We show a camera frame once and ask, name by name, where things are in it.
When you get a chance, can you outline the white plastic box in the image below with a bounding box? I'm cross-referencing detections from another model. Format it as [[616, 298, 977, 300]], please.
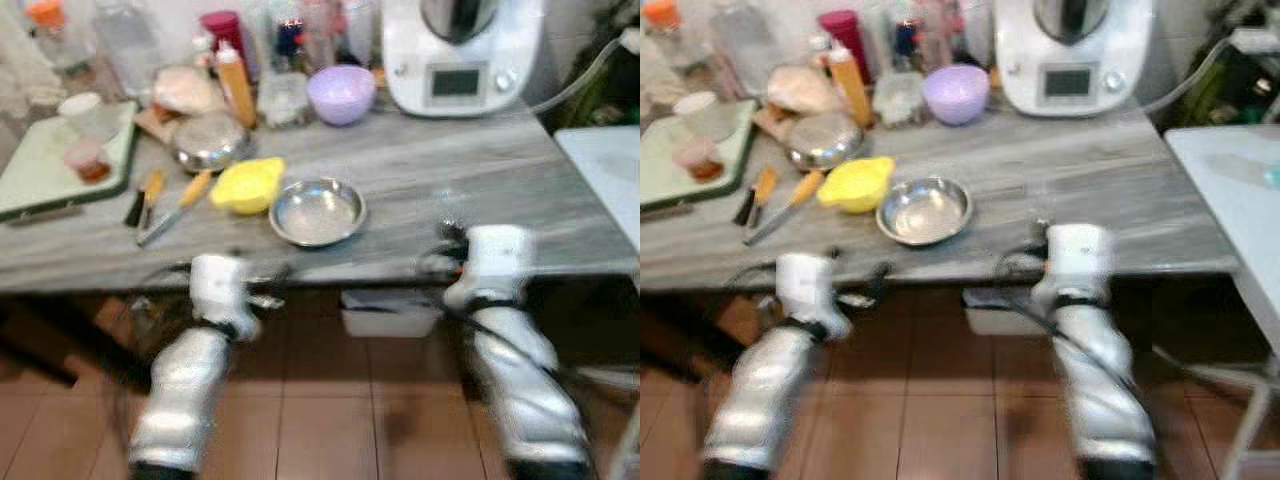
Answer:
[[963, 288, 1047, 337]]

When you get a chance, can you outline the shallow steel plate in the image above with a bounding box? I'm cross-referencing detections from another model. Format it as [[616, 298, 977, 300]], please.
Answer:
[[876, 177, 973, 247], [268, 177, 368, 249]]

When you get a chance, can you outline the yellow plastic bowl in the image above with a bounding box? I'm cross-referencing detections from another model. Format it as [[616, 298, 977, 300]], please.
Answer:
[[210, 157, 287, 216], [817, 156, 896, 214]]

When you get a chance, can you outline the upturned steel bowl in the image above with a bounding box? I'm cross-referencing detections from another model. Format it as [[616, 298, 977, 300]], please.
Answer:
[[785, 112, 863, 171], [172, 112, 251, 174]]

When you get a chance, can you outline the purple plastic bowl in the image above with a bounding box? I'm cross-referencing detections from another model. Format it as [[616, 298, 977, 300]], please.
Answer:
[[306, 65, 378, 127], [920, 65, 991, 127]]

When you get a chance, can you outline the white kitchen cooking machine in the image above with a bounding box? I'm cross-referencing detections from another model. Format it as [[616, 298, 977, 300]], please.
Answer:
[[995, 0, 1156, 118], [382, 0, 546, 119]]

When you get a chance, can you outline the white side table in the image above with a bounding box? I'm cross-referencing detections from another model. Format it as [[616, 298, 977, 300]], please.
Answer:
[[555, 125, 641, 253], [1150, 125, 1280, 480]]

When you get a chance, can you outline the clear plastic food container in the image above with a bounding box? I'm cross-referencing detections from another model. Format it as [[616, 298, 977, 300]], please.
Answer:
[[257, 72, 311, 129], [873, 72, 926, 128]]

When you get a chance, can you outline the orange sauce squeeze bottle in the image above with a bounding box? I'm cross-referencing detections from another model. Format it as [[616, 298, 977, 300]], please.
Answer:
[[830, 40, 876, 129], [215, 40, 259, 129]]

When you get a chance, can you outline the small wooden board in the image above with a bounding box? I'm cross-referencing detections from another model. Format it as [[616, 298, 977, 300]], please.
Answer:
[[752, 105, 796, 141], [135, 105, 181, 141]]

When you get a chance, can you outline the bread in plastic bag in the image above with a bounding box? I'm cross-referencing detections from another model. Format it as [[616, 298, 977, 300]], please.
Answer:
[[766, 66, 846, 116], [152, 66, 229, 116]]

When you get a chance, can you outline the plastic cup with red sauce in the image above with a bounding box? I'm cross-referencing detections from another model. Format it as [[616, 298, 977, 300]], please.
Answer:
[[65, 138, 113, 185], [678, 138, 725, 183]]

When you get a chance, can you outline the clear bottle with teal cap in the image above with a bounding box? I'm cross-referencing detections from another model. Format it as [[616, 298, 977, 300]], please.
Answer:
[[1205, 152, 1280, 191]]

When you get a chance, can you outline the pale green tray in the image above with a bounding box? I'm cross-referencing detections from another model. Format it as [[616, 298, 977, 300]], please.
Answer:
[[640, 98, 756, 213], [0, 100, 139, 223]]

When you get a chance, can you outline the dark blue jar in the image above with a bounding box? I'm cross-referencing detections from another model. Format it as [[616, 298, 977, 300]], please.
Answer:
[[275, 20, 306, 61], [890, 20, 921, 61]]

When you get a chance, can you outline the white ceramic mug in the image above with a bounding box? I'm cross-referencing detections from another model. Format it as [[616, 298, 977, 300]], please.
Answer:
[[673, 92, 737, 141], [57, 92, 117, 141]]

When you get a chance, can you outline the white hanging cloth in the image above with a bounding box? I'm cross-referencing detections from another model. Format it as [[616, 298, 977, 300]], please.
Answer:
[[0, 20, 66, 121], [640, 55, 683, 123]]

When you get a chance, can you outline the magenta bottle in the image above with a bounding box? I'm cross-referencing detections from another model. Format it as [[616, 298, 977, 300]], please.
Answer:
[[200, 10, 249, 61], [818, 10, 866, 61]]

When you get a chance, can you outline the large clear plastic bottle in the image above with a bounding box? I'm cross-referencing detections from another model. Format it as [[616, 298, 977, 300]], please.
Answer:
[[715, 0, 786, 96], [95, 0, 161, 96]]

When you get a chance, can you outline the orange-capped clear bottle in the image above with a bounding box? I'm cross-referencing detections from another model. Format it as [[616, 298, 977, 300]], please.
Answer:
[[25, 0, 71, 61], [642, 0, 687, 61]]

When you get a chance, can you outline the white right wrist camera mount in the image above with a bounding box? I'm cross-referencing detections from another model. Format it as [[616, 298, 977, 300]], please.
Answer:
[[455, 225, 537, 307], [1043, 223, 1117, 301]]

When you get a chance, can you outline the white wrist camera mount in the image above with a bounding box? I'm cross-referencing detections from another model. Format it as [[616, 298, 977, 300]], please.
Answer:
[[1043, 223, 1117, 301], [455, 225, 537, 307], [775, 253, 837, 327], [190, 254, 253, 327]]

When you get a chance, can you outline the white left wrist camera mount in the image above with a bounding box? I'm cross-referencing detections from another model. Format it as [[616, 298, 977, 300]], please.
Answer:
[[775, 253, 837, 327], [190, 254, 253, 327]]

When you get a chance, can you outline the wooden-handled table knife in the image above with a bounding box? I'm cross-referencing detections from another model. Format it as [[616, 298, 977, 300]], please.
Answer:
[[744, 170, 826, 247], [136, 170, 214, 248]]

